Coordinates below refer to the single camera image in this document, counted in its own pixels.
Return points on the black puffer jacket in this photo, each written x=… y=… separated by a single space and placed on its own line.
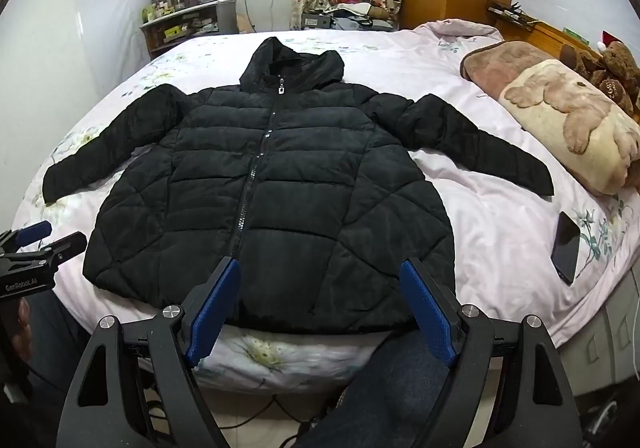
x=300 y=178

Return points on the person's left leg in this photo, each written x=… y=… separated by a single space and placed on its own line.
x=55 y=333

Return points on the beige bear print plush blanket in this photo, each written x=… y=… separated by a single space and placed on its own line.
x=575 y=128

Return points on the brown teddy bear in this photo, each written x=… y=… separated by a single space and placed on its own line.
x=619 y=73

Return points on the person's left hand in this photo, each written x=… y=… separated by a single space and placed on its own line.
x=22 y=330

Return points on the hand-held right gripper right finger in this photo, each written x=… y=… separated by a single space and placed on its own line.
x=425 y=308

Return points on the cluttered shelf unit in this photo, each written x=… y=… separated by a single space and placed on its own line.
x=185 y=26

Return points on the wooden headboard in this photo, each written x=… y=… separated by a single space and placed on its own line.
x=550 y=36

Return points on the brown pink plush blanket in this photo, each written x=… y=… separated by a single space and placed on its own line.
x=500 y=68

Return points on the person's leg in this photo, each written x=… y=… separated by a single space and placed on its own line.
x=55 y=333
x=390 y=388

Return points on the bed with pink floral sheet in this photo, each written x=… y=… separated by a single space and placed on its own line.
x=475 y=208

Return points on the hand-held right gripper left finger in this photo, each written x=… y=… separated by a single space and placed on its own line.
x=215 y=313

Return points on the person's right leg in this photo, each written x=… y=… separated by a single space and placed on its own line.
x=390 y=388

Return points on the black box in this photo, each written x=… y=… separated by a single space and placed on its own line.
x=317 y=21

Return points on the black smartphone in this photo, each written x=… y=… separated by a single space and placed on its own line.
x=566 y=248

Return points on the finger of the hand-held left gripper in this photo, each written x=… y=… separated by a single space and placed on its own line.
x=34 y=231
x=67 y=244

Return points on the pile of clothes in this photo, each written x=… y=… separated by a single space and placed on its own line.
x=360 y=13

